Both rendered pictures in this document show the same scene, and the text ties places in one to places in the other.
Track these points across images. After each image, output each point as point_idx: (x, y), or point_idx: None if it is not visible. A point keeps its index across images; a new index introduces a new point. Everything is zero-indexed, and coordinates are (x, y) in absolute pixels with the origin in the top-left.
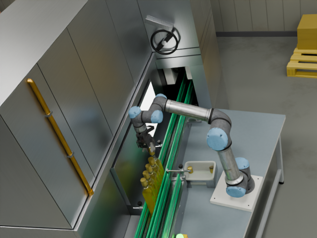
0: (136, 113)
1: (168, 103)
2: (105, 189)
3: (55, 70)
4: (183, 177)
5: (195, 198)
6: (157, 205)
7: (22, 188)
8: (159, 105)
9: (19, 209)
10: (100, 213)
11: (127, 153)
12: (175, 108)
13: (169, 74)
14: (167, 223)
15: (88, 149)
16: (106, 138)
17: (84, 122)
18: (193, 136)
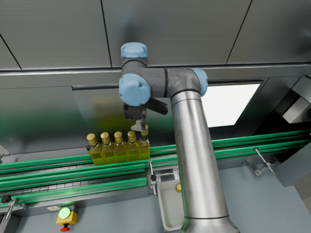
0: (124, 51)
1: (183, 95)
2: (47, 97)
3: None
4: (150, 186)
5: (141, 208)
6: (94, 168)
7: None
8: (166, 79)
9: None
10: (20, 107)
11: (121, 101)
12: (178, 117)
13: (297, 109)
14: (62, 192)
15: (10, 18)
16: (89, 52)
17: None
18: (234, 173)
